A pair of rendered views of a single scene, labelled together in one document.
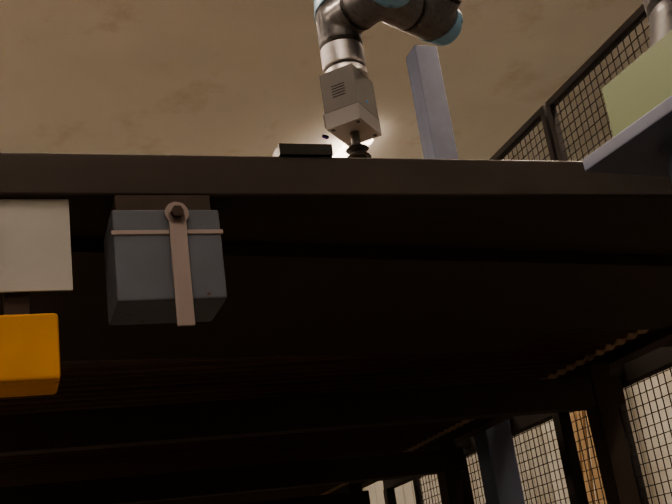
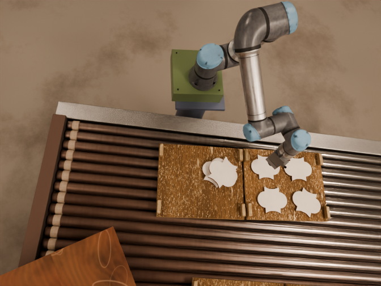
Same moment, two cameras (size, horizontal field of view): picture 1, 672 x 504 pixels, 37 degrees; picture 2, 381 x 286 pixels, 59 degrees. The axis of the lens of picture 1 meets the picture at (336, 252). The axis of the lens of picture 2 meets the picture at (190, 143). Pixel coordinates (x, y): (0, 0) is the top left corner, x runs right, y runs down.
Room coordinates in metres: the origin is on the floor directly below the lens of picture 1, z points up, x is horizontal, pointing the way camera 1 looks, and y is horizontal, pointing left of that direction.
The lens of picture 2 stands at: (2.21, -0.43, 2.47)
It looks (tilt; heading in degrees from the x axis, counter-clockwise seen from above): 68 degrees down; 181
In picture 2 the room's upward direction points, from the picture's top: 25 degrees clockwise
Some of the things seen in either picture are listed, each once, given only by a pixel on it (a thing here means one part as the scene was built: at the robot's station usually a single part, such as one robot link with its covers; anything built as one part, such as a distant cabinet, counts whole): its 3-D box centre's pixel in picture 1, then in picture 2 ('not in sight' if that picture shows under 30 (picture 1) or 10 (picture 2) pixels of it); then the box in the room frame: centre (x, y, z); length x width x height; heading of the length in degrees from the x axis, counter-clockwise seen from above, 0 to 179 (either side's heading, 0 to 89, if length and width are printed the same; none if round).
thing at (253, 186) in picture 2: not in sight; (284, 184); (1.56, 0.06, 0.93); 0.41 x 0.35 x 0.02; 114
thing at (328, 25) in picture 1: (338, 21); (296, 142); (1.52, -0.06, 1.29); 0.09 x 0.08 x 0.11; 45
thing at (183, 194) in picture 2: not in sight; (200, 181); (1.73, -0.32, 0.93); 0.41 x 0.35 x 0.02; 113
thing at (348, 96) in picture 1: (344, 105); (282, 157); (1.53, -0.05, 1.13); 0.10 x 0.09 x 0.16; 66
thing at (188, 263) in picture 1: (164, 269); not in sight; (1.20, 0.22, 0.77); 0.14 x 0.11 x 0.18; 111
